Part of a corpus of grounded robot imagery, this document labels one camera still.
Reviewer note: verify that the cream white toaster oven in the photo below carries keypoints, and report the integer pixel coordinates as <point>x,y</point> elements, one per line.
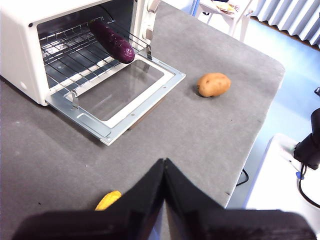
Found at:
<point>17,50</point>

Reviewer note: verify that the pale pleated curtain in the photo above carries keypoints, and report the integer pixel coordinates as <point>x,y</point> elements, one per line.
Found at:
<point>287,17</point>

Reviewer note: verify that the yellow corn cob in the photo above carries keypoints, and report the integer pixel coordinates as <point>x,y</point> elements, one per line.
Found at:
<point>108,200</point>

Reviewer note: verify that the brown potato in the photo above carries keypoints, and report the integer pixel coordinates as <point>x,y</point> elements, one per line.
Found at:
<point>213,85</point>

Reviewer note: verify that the beige oven knob upright pointer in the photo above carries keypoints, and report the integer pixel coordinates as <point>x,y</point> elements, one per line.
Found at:
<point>149,32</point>

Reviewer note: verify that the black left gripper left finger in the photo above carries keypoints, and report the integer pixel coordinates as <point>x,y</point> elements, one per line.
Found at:
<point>125,220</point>

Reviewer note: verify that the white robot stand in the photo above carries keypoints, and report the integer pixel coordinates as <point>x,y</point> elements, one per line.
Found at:
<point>272,180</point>

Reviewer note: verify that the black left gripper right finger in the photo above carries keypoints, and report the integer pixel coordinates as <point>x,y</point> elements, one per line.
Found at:
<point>212,222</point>

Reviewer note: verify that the white plastic chair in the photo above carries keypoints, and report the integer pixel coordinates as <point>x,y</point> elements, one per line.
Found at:
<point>235,22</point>

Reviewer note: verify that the dark purple eggplant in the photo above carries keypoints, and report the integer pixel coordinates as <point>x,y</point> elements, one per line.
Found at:
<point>112,42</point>

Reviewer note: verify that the beige oven knob slanted pointer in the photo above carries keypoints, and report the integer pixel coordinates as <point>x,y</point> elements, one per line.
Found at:
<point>153,5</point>

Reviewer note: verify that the orange yellow packet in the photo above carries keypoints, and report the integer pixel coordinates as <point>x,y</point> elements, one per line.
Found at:
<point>226,7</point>

